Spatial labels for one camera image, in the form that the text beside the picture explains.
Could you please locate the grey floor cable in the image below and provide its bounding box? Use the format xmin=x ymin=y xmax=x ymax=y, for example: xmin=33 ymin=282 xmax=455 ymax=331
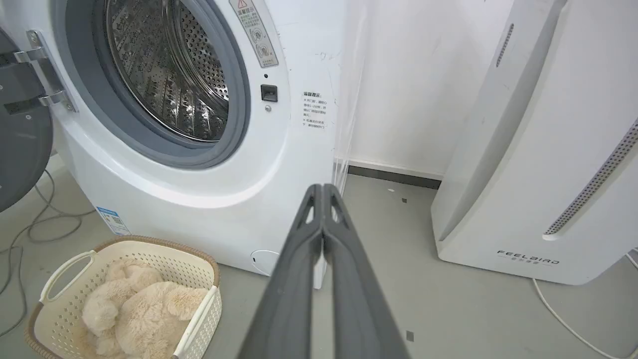
xmin=0 ymin=170 xmax=96 ymax=338

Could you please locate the white front-load washing machine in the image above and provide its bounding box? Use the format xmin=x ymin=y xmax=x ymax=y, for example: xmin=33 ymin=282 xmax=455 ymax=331
xmin=0 ymin=0 xmax=368 ymax=290

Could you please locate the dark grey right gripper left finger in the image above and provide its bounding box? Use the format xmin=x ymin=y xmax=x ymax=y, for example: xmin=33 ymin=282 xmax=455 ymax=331
xmin=238 ymin=184 xmax=324 ymax=359

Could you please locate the white Feelbird air purifier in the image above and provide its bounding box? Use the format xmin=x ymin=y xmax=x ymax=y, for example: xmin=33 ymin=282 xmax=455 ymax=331
xmin=431 ymin=0 xmax=638 ymax=286

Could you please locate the white power cable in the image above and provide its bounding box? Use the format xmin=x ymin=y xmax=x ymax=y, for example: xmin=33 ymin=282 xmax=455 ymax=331
xmin=531 ymin=252 xmax=638 ymax=359

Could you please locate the beige fluffy plush toy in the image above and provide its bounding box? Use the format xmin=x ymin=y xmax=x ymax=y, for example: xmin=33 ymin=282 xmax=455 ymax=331
xmin=81 ymin=258 xmax=209 ymax=359

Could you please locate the cream perforated laundry basket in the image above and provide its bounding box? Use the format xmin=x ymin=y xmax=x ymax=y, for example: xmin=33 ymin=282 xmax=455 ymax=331
xmin=24 ymin=235 xmax=223 ymax=359

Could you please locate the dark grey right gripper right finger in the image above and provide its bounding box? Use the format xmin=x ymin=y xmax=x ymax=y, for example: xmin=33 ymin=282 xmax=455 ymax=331
xmin=322 ymin=184 xmax=411 ymax=359

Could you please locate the dark washing machine door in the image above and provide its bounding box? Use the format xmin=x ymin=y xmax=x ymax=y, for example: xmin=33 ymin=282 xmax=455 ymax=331
xmin=0 ymin=27 xmax=54 ymax=213

